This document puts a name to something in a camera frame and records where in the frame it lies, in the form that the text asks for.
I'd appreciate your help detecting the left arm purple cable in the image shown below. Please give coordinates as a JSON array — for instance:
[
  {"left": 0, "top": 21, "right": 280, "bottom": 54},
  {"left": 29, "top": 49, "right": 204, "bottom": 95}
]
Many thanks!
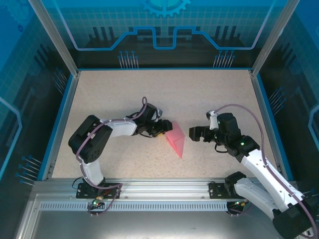
[{"left": 76, "top": 96, "right": 148, "bottom": 217}]

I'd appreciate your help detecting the blue printed enclosure panel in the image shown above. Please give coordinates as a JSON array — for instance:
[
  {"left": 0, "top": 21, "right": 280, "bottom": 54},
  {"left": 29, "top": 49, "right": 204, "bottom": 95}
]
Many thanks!
[
  {"left": 259, "top": 0, "right": 319, "bottom": 239},
  {"left": 47, "top": 0, "right": 277, "bottom": 69},
  {"left": 0, "top": 0, "right": 74, "bottom": 239}
]

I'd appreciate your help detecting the metal tray panel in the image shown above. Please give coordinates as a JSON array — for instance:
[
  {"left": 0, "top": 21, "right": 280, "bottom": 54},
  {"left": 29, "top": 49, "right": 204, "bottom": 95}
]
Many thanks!
[{"left": 14, "top": 194, "right": 312, "bottom": 239}]

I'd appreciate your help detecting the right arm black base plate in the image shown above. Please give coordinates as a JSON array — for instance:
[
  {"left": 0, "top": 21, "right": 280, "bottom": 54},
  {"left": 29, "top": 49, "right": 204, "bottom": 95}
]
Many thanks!
[{"left": 208, "top": 181, "right": 240, "bottom": 200}]

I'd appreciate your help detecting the aluminium frame post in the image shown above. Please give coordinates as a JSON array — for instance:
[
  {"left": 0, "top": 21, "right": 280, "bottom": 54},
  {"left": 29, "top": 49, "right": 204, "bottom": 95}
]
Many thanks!
[
  {"left": 250, "top": 0, "right": 294, "bottom": 75},
  {"left": 28, "top": 0, "right": 81, "bottom": 75}
]

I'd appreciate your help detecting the pink cloth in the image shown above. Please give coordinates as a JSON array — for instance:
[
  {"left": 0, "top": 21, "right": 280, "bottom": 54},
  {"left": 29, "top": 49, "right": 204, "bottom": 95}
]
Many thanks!
[{"left": 165, "top": 121, "right": 186, "bottom": 159}]

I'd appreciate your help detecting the slotted grey cable duct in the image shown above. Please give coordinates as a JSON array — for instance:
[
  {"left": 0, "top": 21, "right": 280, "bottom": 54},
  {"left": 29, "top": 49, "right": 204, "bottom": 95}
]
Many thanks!
[{"left": 39, "top": 202, "right": 275, "bottom": 212}]

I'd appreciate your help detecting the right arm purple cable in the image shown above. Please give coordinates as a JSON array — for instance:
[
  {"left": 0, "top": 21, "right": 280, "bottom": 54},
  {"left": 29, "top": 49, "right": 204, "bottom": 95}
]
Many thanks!
[{"left": 216, "top": 103, "right": 315, "bottom": 239}]

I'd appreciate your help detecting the aluminium side rail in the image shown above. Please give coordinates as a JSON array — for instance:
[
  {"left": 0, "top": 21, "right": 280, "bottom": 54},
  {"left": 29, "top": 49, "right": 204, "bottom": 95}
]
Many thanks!
[
  {"left": 41, "top": 71, "right": 81, "bottom": 181},
  {"left": 249, "top": 69, "right": 295, "bottom": 181}
]

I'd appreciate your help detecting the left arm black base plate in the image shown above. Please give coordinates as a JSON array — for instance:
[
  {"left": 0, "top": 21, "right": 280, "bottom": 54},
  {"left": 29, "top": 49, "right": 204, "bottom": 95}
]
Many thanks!
[{"left": 76, "top": 182, "right": 123, "bottom": 200}]

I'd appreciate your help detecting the aluminium mounting rail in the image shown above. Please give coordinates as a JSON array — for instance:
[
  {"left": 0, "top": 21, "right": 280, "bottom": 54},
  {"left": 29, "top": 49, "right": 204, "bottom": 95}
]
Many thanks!
[{"left": 32, "top": 178, "right": 299, "bottom": 200}]

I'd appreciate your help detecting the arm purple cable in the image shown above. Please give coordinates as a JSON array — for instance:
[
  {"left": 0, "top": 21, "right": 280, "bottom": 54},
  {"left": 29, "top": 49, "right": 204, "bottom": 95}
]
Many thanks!
[
  {"left": 76, "top": 96, "right": 148, "bottom": 217},
  {"left": 216, "top": 103, "right": 315, "bottom": 239}
]

